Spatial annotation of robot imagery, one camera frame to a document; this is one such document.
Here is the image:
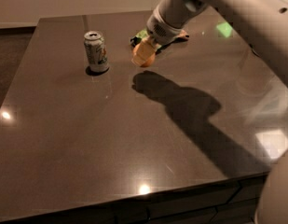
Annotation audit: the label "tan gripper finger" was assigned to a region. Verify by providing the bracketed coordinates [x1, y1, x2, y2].
[130, 35, 158, 67]

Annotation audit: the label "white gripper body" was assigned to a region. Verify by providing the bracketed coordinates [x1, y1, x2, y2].
[146, 9, 185, 45]

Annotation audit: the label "orange fruit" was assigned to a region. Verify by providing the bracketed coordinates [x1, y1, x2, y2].
[132, 42, 157, 68]

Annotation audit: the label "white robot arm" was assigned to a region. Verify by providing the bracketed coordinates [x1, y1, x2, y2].
[132, 0, 288, 87]

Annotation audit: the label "7up soda can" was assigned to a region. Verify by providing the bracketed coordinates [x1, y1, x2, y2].
[84, 31, 109, 73]

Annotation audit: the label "green chip bag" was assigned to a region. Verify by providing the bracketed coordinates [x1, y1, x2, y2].
[130, 29, 190, 52]

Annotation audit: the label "dark cabinet drawers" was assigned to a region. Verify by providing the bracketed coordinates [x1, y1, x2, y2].
[0, 173, 267, 224]

